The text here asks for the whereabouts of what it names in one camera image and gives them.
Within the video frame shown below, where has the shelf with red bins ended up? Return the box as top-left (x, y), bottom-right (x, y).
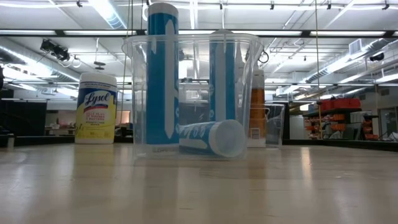
top-left (303, 98), bottom-right (381, 141)

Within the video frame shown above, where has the silver ventilation duct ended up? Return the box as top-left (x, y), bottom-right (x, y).
top-left (276, 37), bottom-right (398, 96)

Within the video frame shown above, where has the Lysol wipes canister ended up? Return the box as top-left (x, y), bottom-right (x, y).
top-left (74, 72), bottom-right (118, 145)

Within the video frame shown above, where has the orange sealant tube with nozzle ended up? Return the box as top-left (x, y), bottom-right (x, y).
top-left (248, 67), bottom-right (267, 149)

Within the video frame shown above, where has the black aluminium table frame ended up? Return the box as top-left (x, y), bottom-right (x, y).
top-left (0, 134), bottom-right (398, 152)

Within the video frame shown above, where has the black ceiling-mounted camera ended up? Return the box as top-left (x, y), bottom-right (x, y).
top-left (39, 39), bottom-right (72, 62)

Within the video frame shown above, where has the black partition wall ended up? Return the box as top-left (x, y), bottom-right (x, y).
top-left (0, 89), bottom-right (48, 138)

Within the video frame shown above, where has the blue silicone sealant tube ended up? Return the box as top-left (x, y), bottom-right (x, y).
top-left (178, 119), bottom-right (247, 159)
top-left (145, 2), bottom-right (180, 146)
top-left (208, 29), bottom-right (237, 123)

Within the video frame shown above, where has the large clear plastic bin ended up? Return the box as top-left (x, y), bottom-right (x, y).
top-left (121, 33), bottom-right (264, 160)

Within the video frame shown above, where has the small clear plastic container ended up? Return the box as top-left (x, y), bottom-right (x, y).
top-left (248, 103), bottom-right (285, 149)

